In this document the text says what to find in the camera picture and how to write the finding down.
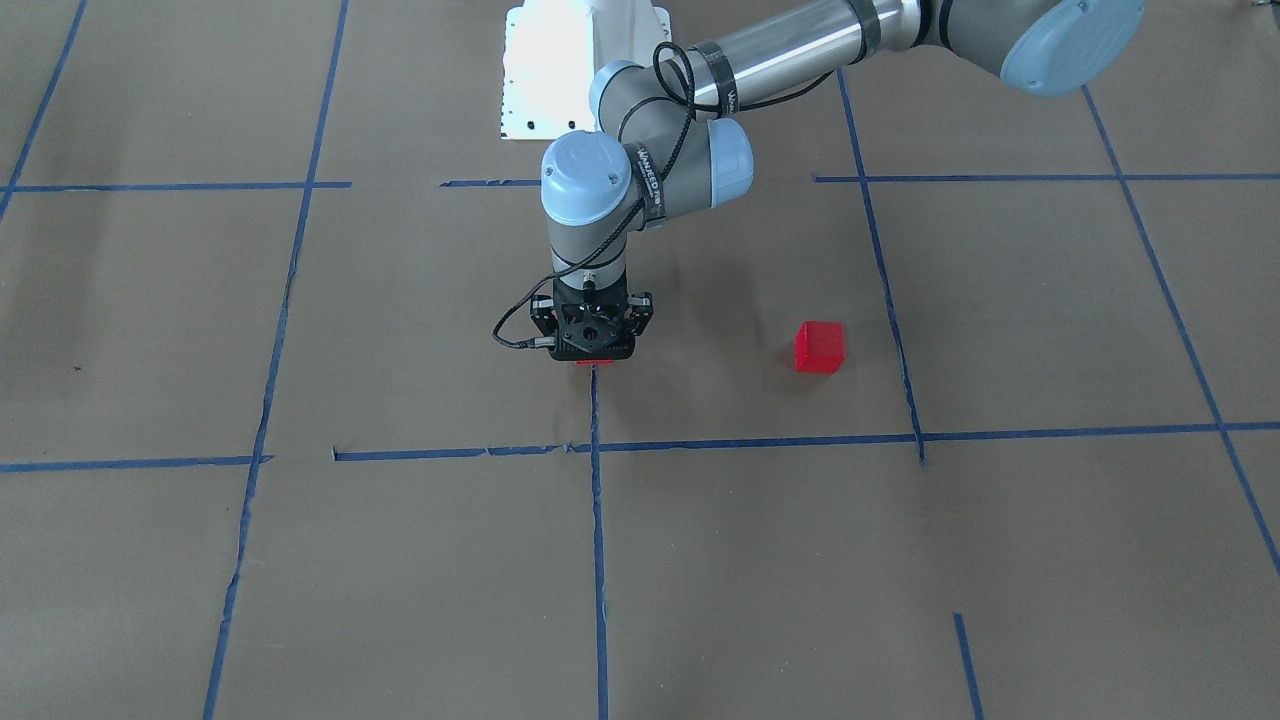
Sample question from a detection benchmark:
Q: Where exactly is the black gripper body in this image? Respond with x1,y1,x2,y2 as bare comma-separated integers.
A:
530,281,654,361

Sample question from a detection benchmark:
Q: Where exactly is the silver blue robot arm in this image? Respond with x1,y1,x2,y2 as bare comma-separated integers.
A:
506,1,1146,363

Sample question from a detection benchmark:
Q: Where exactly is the blue tape line lengthwise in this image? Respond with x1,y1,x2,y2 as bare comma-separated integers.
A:
588,365,611,719

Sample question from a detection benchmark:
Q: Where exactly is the blue tape line crosswise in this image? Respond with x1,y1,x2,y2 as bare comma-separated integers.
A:
1,423,1219,475

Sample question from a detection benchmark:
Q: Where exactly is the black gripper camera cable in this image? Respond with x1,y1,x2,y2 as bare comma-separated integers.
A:
492,42,831,351

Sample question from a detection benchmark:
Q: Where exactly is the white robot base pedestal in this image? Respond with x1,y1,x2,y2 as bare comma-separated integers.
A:
499,1,672,141

